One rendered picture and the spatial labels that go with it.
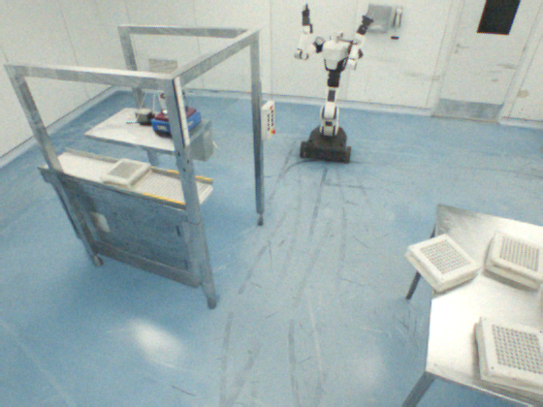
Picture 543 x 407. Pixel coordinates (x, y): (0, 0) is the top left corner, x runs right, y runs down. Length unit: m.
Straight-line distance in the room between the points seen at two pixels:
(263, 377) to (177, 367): 0.56
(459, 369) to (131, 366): 1.90
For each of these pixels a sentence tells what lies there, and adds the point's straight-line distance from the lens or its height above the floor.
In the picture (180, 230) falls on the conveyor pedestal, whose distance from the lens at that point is 2.32.
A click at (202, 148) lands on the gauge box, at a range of 2.04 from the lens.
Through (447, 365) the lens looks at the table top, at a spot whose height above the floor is 0.88.
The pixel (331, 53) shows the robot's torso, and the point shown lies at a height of 1.18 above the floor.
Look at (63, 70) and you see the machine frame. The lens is 2.05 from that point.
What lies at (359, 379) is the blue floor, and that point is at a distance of 2.44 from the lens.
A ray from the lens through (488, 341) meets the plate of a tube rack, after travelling 1.63.
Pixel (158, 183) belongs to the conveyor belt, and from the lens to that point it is 2.35.
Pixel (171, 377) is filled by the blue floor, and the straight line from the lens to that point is 2.46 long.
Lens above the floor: 2.18
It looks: 38 degrees down
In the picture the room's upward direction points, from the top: 2 degrees counter-clockwise
